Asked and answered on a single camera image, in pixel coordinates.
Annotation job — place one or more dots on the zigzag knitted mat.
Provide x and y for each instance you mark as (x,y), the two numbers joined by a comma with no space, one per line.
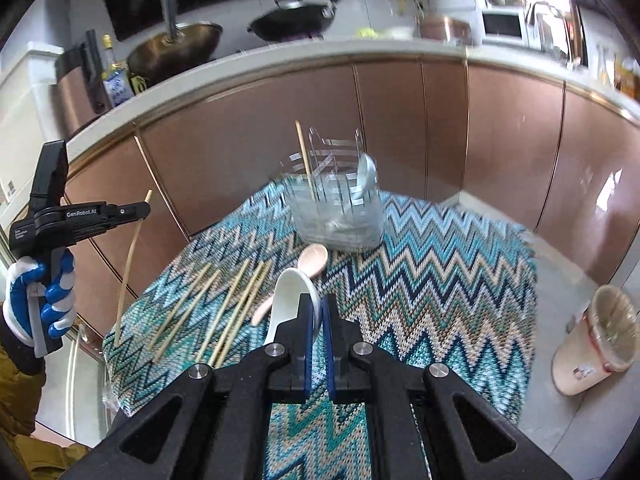
(425,285)

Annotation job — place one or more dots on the white appliance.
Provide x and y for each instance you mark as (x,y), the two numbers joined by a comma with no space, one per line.
(25,110)

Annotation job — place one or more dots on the glass oil bottle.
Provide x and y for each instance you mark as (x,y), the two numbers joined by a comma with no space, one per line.
(116,85)

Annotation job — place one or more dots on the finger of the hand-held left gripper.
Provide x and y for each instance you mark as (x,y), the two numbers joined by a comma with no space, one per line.
(135,209)

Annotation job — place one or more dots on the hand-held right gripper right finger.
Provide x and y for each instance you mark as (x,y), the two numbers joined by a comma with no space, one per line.
(328,342)

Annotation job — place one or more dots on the white ceramic spoon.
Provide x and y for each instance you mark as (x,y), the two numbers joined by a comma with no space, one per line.
(290,295)
(367,172)

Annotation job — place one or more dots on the brown kitchen cabinets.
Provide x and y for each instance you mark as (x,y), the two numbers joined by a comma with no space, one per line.
(400,125)

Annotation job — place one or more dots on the clear plastic utensil holder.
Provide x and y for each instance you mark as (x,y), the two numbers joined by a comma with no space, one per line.
(340,225)

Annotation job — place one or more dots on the black frying pan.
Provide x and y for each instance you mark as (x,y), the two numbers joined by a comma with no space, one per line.
(290,22)

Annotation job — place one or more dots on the knife block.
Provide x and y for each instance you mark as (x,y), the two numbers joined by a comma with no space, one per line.
(92,75)

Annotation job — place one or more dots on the wooden chopstick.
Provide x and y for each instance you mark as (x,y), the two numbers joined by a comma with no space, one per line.
(303,155)
(222,311)
(131,260)
(237,312)
(246,312)
(180,307)
(190,316)

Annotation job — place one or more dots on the beige trash can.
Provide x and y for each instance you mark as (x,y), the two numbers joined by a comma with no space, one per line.
(585,355)

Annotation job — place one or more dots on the copper pot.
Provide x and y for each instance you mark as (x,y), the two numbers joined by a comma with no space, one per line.
(445,30)

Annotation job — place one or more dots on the person's left forearm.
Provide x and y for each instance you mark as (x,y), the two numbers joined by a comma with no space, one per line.
(20,400)

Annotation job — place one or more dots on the white microwave oven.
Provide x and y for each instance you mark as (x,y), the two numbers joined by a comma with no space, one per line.
(502,25)

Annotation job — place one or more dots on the pink wooden spoon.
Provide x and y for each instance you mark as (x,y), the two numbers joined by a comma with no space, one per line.
(312,260)

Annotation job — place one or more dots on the brown wok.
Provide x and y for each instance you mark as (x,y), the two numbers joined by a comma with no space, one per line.
(170,55)

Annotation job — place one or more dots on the person's left hand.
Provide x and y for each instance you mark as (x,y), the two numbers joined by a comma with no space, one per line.
(59,305)

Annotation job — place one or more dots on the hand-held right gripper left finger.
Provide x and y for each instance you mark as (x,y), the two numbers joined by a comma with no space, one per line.
(308,342)

